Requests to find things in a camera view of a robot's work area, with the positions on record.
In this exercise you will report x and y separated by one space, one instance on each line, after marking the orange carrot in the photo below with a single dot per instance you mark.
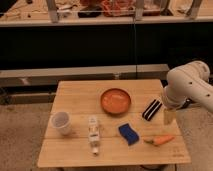
159 140

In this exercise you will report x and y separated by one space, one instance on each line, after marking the background workbench shelf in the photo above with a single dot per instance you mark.
27 13

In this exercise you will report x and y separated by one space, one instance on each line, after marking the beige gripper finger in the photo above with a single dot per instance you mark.
169 116

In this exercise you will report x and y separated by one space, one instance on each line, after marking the white paper cup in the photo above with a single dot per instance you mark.
61 122

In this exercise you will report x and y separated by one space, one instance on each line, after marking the orange ceramic bowl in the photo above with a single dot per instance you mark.
115 101

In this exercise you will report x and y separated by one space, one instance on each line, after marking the white plastic bottle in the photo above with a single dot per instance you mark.
94 134

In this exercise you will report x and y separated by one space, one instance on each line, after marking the grey metal rail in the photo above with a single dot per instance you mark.
51 76

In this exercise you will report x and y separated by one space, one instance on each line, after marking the blue sponge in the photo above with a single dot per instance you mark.
128 134

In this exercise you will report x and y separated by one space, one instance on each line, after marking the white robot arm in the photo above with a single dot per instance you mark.
189 81

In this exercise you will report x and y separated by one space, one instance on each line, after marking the wooden table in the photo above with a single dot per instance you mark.
81 99

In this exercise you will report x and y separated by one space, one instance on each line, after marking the black white striped block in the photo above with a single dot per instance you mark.
151 110

